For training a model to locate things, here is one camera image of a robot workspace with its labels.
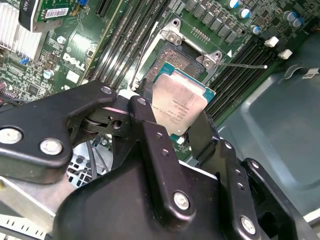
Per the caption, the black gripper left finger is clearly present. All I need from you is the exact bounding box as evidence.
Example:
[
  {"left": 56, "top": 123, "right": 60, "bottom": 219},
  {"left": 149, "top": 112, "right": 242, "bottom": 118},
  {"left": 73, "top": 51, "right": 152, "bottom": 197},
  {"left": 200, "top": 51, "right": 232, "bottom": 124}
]
[{"left": 0, "top": 77, "right": 198, "bottom": 225}]

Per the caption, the metal locking lever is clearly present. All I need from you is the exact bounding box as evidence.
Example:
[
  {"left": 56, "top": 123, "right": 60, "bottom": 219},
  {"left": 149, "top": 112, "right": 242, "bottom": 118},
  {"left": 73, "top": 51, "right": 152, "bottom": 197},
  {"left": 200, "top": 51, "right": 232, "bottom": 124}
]
[
  {"left": 216, "top": 61, "right": 268, "bottom": 70},
  {"left": 129, "top": 22, "right": 161, "bottom": 88}
]

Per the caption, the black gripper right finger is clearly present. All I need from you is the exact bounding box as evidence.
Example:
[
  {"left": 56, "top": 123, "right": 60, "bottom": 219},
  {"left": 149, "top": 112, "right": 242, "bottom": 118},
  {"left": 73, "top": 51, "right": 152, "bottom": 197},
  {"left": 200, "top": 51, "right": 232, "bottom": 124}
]
[{"left": 188, "top": 109, "right": 310, "bottom": 240}]

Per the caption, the silver-topped CPU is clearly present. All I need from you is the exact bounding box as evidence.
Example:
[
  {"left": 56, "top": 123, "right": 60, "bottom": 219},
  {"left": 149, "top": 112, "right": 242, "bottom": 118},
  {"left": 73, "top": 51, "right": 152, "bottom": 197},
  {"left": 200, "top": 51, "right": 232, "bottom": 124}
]
[{"left": 151, "top": 62, "right": 217, "bottom": 137}]

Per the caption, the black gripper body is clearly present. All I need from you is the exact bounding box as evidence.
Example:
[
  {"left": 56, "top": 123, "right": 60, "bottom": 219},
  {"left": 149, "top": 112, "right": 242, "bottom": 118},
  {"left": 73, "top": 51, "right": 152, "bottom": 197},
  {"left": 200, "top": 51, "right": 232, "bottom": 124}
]
[{"left": 53, "top": 159, "right": 236, "bottom": 240}]

